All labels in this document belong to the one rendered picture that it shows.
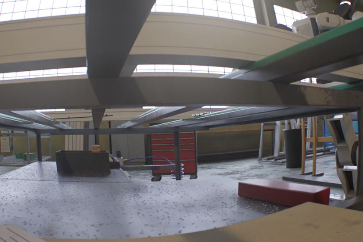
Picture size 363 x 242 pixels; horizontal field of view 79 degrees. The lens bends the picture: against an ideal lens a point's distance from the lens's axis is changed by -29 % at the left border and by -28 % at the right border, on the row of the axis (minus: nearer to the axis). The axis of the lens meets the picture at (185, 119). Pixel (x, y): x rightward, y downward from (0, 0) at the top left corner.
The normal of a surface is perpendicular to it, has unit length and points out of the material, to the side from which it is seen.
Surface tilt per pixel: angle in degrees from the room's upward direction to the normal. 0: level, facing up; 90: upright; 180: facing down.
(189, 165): 90
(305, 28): 101
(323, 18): 90
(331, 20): 90
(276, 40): 90
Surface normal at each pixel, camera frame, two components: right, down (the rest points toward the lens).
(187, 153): -0.06, -0.05
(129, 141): 0.30, -0.07
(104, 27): 0.04, 1.00
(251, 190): -0.92, 0.01
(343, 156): -0.85, 0.37
